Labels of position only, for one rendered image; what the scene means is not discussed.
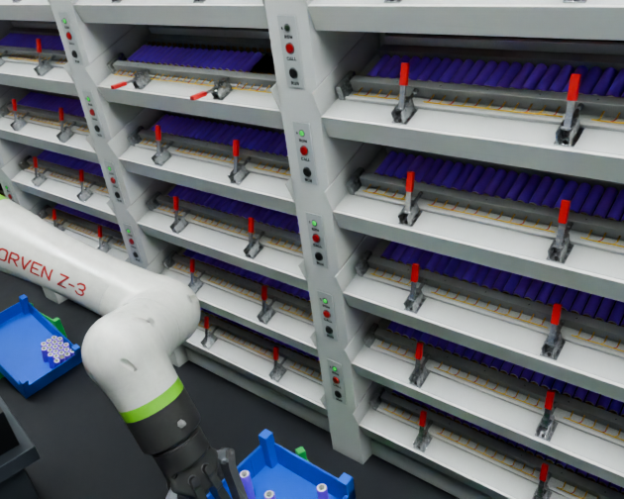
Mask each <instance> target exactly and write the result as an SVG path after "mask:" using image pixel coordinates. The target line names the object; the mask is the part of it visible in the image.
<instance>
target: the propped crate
mask: <svg viewBox="0 0 624 499"><path fill-rule="evenodd" d="M19 300H20V302H19V303H17V304H15V305H13V306H11V307H10V308H8V309H6V310H4V311H2V312H0V372H1V373H2V374H3V375H4V376H5V377H6V378H7V379H8V380H9V381H10V382H11V384H12V385H13V386H14V387H15V388H16V389H17V390H18V391H19V392H20V393H21V394H22V395H23V396H24V397H25V398H26V399H27V398H28V397H30V396H31V395H33V394H34V393H36V392H37V391H39V390H40V389H42V388H44V387H45V386H47V385H48V384H50V383H51V382H53V381H54V380H56V379H57V378H59V377H60V376H62V375H63V374H65V373H66V372H68V371H69V370H71V369H72V368H74V367H75V366H77V365H78V364H80V363H81V362H82V359H81V351H80V346H79V345H78V344H75V345H74V344H73V343H72V342H71V341H70V340H69V339H67V338H66V337H65V336H64V335H63V334H62V333H61V332H60V331H59V330H58V329H57V328H56V327H55V326H54V325H53V324H52V323H51V322H50V321H49V320H47V319H46V318H45V317H44V316H43V315H42V314H41V313H40V312H39V311H38V310H37V309H36V308H35V307H34V306H33V305H32V304H31V303H30V302H28V297H27V296H26V295H25V294H23V295H21V296H19ZM52 336H57V337H62V338H63V343H69V349H72V350H73V351H74V356H72V357H70V358H69V359H67V360H66V361H64V362H63V363H61V364H60V365H58V366H57V367H55V368H50V365H49V363H48V362H44V360H43V355H42V350H41V348H42V347H41V343H42V342H46V340H47V339H51V338H52Z"/></svg>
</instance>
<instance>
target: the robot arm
mask: <svg viewBox="0 0 624 499"><path fill-rule="evenodd" d="M0 271H2V272H5V273H8V274H11V275H14V276H16V277H19V278H22V279H24V280H27V281H30V282H32V283H35V284H37V285H40V286H42V287H44V288H46V289H48V290H50V291H53V292H55V293H57V294H59V295H62V296H64V297H66V298H68V299H70V300H72V301H74V302H76V303H78V304H80V305H82V306H84V307H86V308H88V309H90V310H92V311H94V312H95V313H97V314H99V315H101V316H103V317H102V318H100V319H99V320H98V321H96V322H95V323H94V324H93V325H92V326H91V327H90V329H89V330H88V332H87V333H86V335H85V338H84V340H83V343H82V349H81V358H82V363H83V366H84V368H85V371H86V372H87V374H88V375H89V377H90V378H91V379H92V380H93V381H94V382H95V383H96V384H97V385H98V386H99V387H100V388H101V389H102V390H103V391H104V393H105V394H106V395H107V396H108V397H109V399H110V400H111V401H112V403H113V404H114V406H115V407H116V409H117V410H118V412H119V414H120V415H121V417H122V419H123V420H124V422H125V424H126V425H127V427H128V429H129V430H130V432H131V434H132V435H133V437H134V439H135V440H136V442H137V444H138V445H139V447H140V449H141V450H142V452H143V453H144V454H151V455H152V456H153V458H154V459H155V461H156V464H157V465H158V467H159V469H160V470H161V472H162V474H163V475H164V477H165V478H166V484H167V489H168V490H169V491H168V493H167V495H166V498H165V499H177V494H178V495H182V496H185V497H187V498H188V499H207V496H206V494H205V492H206V490H207V489H208V490H209V491H210V492H211V494H212V495H213V497H214V498H215V499H232V498H233V499H249V498H248V495H247V493H246V490H245V487H244V484H243V482H242V479H241V476H240V474H239V471H238V469H237V467H236V461H235V451H234V450H233V449H229V448H220V449H219V450H215V449H213V448H212V447H210V445H209V442H208V441H207V439H206V437H205V435H204V434H203V432H202V430H201V428H200V427H199V422H200V419H201V416H200V414H199V412H198V410H197V409H196V407H195V405H194V403H193V402H192V400H191V398H190V396H189V394H188V393H187V391H186V389H185V387H184V386H183V384H182V382H181V380H180V379H179V377H178V375H177V373H176V371H175V369H174V367H173V365H172V363H171V361H170V358H169V357H170V355H171V354H172V353H173V352H174V351H175V350H176V349H177V348H178V347H179V346H180V345H182V344H183V343H184V342H185V341H187V340H188V339H189V338H190V337H191V336H192V335H193V334H194V332H195V331H196V329H197V327H198V324H199V321H200V315H201V310H200V304H199V301H198V298H197V296H196V294H195V293H194V292H193V290H192V289H191V288H190V287H189V286H188V285H186V284H185V283H183V282H181V281H179V280H176V279H173V278H170V277H167V276H164V275H161V274H158V273H154V272H152V271H149V270H146V269H143V268H141V267H138V266H136V265H133V264H130V263H128V262H126V261H123V260H121V259H119V258H117V257H115V256H112V255H110V254H108V253H106V252H104V251H101V250H99V249H96V248H94V247H92V246H90V245H88V244H86V243H84V242H82V241H80V240H78V239H76V238H74V237H72V236H71V235H69V234H67V233H65V232H63V231H62V230H60V229H58V228H56V227H55V226H53V225H51V224H49V223H48V222H46V221H45V220H43V219H41V218H40V217H38V216H36V215H35V214H33V213H32V212H30V211H28V210H27V209H25V208H23V207H22V206H20V205H18V204H17V203H15V202H13V201H12V200H10V199H8V198H6V197H5V196H3V195H1V194H0ZM218 462H219V463H220V465H221V468H222V471H223V474H224V477H225V479H226V482H227V485H228V487H229V490H230V493H231V495H232V498H231V496H230V495H229V494H228V492H227V491H226V489H225V488H224V486H223V483H222V481H221V480H220V478H219V477H218V475H217V469H218Z"/></svg>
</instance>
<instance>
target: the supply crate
mask: <svg viewBox="0 0 624 499"><path fill-rule="evenodd" d="M259 439H260V446H258V447H257V448H256V449H255V450H254V451H253V452H252V453H251V454H249V455H248V456H247V457H246V458H245V459H244V460H243V461H242V462H241V463H240V464H239V465H238V466H237V469H238V471H239V474H240V472H241V471H243V470H248V471H249V472H250V476H251V480H252V484H253V488H254V491H255V495H256V499H264V497H263V494H264V492H265V491H267V490H272V491H274V494H275V498H276V499H318V496H317V490H316V487H317V485H318V484H320V483H324V484H326V485H327V488H328V494H329V499H356V492H355V485H354V479H353V478H352V477H351V476H349V475H348V474H346V473H345V472H344V473H343V474H342V475H341V476H340V477H339V478H337V477H335V476H334V475H332V474H330V473H328V472H327V471H325V470H323V469H321V468H319V467H318V466H316V465H314V464H312V463H311V462H309V461H307V460H305V459H304V458H302V457H300V456H298V455H297V454H295V453H293V452H291V451H290V450H288V449H285V448H283V447H282V446H280V445H278V444H276V443H275V442H274V437H273V433H272V432H270V431H269V430H267V429H264V430H263V431H262V432H261V433H260V434H259ZM222 483H223V486H224V488H225V489H226V491H227V492H228V494H229V495H230V496H231V498H232V495H231V493H230V490H229V487H228V485H227V482H226V479H225V478H224V479H223V480H222ZM232 499H233V498H232Z"/></svg>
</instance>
